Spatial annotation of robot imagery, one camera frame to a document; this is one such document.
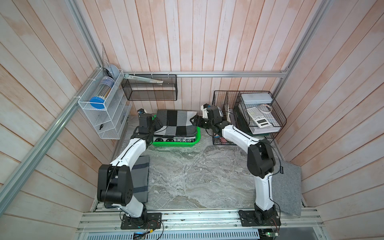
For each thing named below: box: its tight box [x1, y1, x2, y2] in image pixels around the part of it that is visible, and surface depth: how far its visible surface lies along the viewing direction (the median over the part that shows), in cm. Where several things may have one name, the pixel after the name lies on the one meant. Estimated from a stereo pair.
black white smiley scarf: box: [153, 136, 196, 142], surface depth 101 cm
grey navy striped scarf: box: [131, 155, 150, 204], surface depth 86 cm
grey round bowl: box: [105, 64, 120, 81], surface depth 84 cm
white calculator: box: [246, 107, 272, 129], surface depth 92 cm
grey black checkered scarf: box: [154, 109, 198, 136], surface depth 108 cm
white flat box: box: [241, 93, 273, 104], surface depth 101 cm
